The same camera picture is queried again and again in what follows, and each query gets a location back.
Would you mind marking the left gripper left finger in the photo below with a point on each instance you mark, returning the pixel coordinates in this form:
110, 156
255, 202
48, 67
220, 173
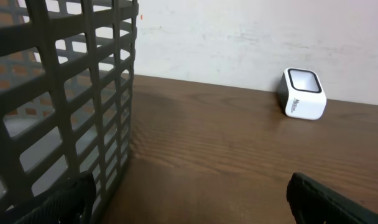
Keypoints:
69, 202

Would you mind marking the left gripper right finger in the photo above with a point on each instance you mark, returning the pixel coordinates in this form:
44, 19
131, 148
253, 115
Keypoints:
312, 202

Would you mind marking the white barcode scanner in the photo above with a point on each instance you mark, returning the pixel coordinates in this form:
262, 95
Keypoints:
300, 94

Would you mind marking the grey plastic basket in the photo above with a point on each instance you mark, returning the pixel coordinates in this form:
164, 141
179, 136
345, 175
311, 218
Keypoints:
66, 78

